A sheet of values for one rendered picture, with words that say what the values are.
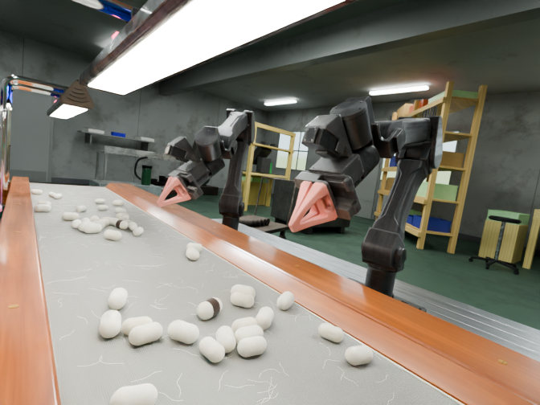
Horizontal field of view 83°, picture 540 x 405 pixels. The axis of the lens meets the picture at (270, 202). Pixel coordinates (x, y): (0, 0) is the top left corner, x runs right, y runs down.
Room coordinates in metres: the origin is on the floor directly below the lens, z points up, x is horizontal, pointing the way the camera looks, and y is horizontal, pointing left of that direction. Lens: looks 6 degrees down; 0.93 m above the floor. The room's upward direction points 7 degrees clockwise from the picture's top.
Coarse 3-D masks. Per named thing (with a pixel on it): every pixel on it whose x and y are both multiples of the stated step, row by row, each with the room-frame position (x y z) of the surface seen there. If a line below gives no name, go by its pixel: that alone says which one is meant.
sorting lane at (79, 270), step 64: (64, 192) 1.19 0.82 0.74; (64, 256) 0.51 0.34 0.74; (128, 256) 0.55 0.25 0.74; (64, 320) 0.32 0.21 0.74; (192, 320) 0.35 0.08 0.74; (320, 320) 0.40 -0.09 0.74; (64, 384) 0.23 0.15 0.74; (128, 384) 0.24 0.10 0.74; (192, 384) 0.25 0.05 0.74; (256, 384) 0.26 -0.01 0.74; (320, 384) 0.27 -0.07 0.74; (384, 384) 0.28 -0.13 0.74
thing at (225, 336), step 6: (222, 330) 0.31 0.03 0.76; (228, 330) 0.31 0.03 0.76; (216, 336) 0.31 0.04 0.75; (222, 336) 0.30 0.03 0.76; (228, 336) 0.30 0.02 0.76; (234, 336) 0.30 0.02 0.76; (222, 342) 0.29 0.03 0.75; (228, 342) 0.29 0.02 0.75; (234, 342) 0.30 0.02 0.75; (228, 348) 0.29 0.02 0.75; (234, 348) 0.30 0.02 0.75
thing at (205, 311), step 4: (200, 304) 0.36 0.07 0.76; (204, 304) 0.36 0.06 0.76; (208, 304) 0.36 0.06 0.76; (220, 304) 0.37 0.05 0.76; (200, 308) 0.35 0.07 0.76; (204, 308) 0.35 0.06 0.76; (208, 308) 0.35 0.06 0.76; (212, 308) 0.36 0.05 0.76; (220, 308) 0.37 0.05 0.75; (200, 312) 0.35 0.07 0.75; (204, 312) 0.35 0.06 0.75; (208, 312) 0.35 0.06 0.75; (212, 312) 0.36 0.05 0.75; (200, 316) 0.35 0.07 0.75; (204, 316) 0.35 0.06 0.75; (208, 316) 0.35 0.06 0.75; (212, 316) 0.36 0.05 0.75
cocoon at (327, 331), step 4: (324, 324) 0.35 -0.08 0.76; (328, 324) 0.35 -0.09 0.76; (320, 328) 0.35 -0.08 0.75; (324, 328) 0.35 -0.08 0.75; (328, 328) 0.35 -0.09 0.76; (332, 328) 0.35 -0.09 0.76; (336, 328) 0.35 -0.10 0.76; (340, 328) 0.35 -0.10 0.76; (320, 332) 0.35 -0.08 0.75; (324, 332) 0.35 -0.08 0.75; (328, 332) 0.34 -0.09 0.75; (332, 332) 0.34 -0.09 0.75; (336, 332) 0.34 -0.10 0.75; (340, 332) 0.34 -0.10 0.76; (324, 336) 0.35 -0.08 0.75; (328, 336) 0.34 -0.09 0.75; (332, 336) 0.34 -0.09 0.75; (336, 336) 0.34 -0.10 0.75; (340, 336) 0.34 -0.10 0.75; (332, 340) 0.34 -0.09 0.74; (336, 340) 0.34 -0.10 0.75; (340, 340) 0.34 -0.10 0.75
